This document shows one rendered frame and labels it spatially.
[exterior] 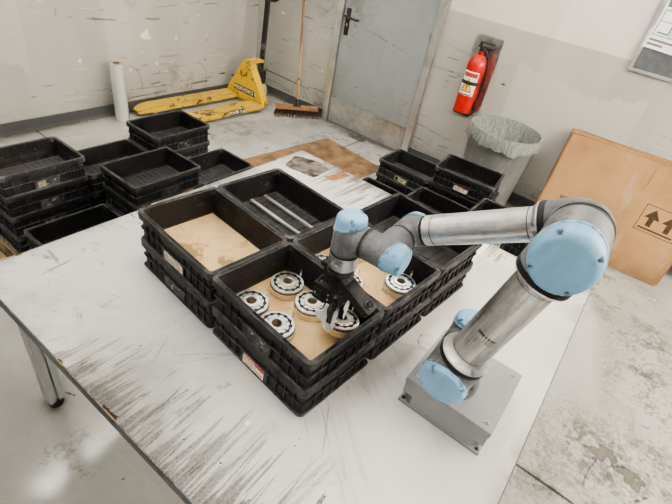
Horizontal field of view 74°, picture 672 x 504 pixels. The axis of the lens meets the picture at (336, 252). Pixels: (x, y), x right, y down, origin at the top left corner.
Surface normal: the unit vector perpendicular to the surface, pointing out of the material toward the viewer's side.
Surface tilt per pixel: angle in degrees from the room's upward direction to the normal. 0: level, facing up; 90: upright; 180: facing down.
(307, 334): 0
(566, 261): 83
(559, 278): 83
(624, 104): 90
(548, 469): 0
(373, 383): 0
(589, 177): 80
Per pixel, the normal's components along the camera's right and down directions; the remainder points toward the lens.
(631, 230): -0.54, 0.19
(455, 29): -0.59, 0.40
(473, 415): 0.16, -0.79
